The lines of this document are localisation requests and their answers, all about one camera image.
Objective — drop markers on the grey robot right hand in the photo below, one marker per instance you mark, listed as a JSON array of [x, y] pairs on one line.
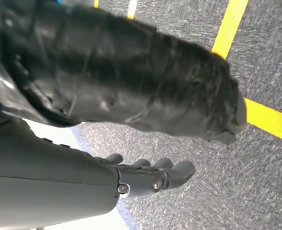
[[47, 184]]

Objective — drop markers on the yellow tape square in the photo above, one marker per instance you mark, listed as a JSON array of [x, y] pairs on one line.
[[229, 25]]

